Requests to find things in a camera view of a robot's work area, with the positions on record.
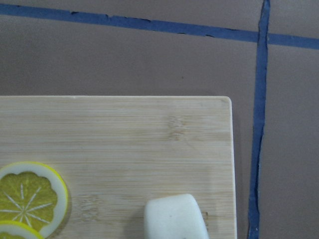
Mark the middle lemon slice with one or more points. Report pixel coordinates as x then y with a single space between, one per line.
17 230

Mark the top lemon slice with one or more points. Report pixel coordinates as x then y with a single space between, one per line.
34 195

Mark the bamboo cutting board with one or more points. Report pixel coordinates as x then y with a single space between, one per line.
117 153

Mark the lemon slice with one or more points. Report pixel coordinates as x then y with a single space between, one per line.
34 195
17 230

